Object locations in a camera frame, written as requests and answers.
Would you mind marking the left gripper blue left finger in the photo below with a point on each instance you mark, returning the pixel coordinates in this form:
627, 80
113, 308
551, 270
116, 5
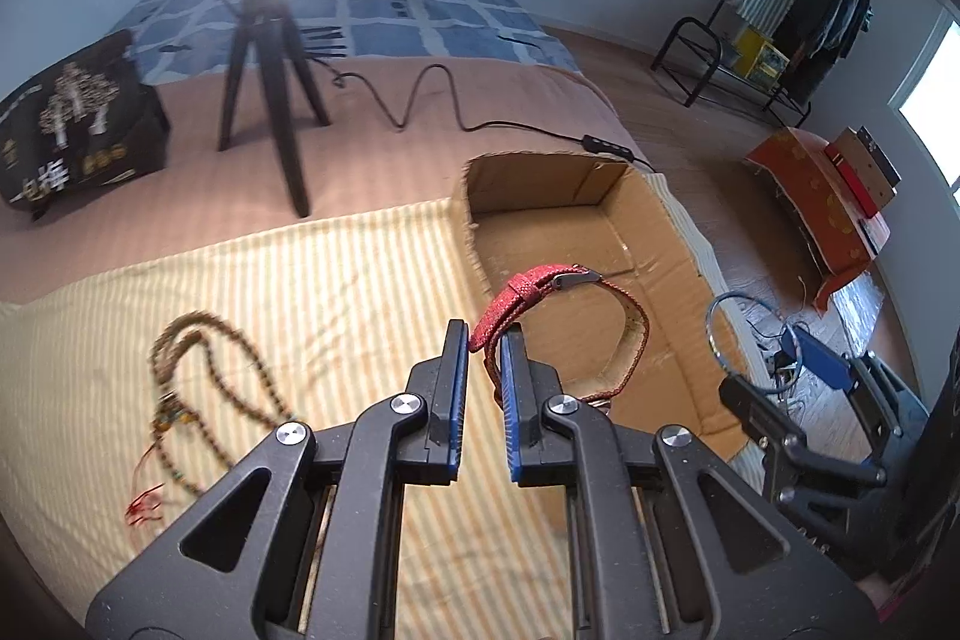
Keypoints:
301, 538

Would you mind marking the black tripod stand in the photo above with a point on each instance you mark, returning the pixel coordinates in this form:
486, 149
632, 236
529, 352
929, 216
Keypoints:
269, 27

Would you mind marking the red strap wristwatch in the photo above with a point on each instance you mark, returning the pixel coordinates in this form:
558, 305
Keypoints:
527, 289

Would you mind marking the tan mattress cover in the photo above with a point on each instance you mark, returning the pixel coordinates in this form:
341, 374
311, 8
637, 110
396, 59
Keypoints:
401, 131

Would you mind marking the dark hanging clothes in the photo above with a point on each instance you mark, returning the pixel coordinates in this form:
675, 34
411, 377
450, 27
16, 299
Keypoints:
814, 35

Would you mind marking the dark metal bangle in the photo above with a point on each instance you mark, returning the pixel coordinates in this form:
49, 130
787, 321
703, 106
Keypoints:
785, 379

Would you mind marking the yellow box on rack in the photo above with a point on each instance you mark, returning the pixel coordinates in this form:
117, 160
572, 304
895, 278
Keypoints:
758, 61

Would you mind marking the yellow striped cloth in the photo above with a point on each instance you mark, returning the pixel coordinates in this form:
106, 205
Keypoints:
339, 311

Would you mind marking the black clothes rack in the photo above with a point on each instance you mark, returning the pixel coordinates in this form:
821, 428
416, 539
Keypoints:
698, 55

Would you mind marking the open cardboard box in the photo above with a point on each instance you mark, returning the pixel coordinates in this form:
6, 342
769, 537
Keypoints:
590, 258

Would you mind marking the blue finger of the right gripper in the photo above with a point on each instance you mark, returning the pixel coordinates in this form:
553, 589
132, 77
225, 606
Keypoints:
836, 371
757, 410

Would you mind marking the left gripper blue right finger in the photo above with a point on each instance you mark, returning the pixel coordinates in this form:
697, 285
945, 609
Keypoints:
665, 540

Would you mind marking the black printed snack bag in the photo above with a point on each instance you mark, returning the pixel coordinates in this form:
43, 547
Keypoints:
85, 122

